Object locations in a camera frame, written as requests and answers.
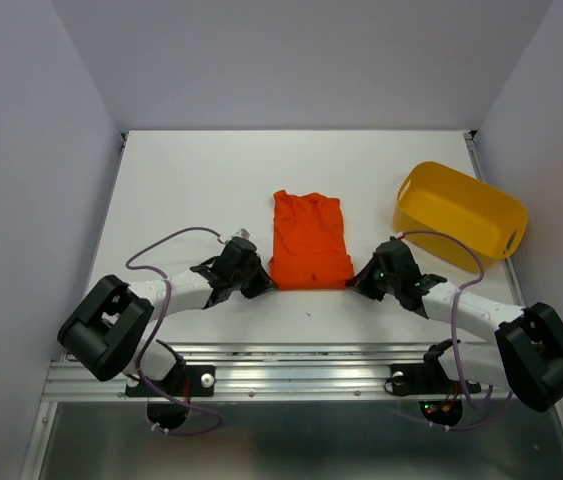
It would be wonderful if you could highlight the orange t shirt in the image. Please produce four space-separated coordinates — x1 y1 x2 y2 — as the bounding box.
269 190 354 291

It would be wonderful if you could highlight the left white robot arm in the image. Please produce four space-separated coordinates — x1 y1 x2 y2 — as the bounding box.
57 237 277 394

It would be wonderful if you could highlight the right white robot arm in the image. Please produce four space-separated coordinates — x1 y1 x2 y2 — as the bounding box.
346 238 563 412

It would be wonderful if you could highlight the yellow plastic basket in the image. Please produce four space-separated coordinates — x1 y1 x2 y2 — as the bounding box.
392 162 529 273

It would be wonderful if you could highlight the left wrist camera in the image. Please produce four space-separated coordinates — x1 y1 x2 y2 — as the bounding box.
232 228 250 240

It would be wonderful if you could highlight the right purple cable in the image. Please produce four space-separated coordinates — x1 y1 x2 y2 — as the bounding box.
394 230 515 434

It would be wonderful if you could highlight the purple cable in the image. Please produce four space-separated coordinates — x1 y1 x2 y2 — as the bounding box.
124 227 223 435
394 230 515 434

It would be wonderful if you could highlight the aluminium rail frame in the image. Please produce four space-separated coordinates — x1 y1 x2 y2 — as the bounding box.
22 130 563 479

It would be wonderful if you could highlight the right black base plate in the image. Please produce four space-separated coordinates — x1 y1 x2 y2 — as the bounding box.
384 363 461 397

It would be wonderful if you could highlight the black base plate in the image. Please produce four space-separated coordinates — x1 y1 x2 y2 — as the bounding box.
384 363 461 397
152 364 216 398

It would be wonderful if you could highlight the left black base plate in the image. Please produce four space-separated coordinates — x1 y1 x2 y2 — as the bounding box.
152 364 216 398

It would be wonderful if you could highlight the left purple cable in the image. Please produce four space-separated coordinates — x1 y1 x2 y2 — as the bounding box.
124 227 223 435

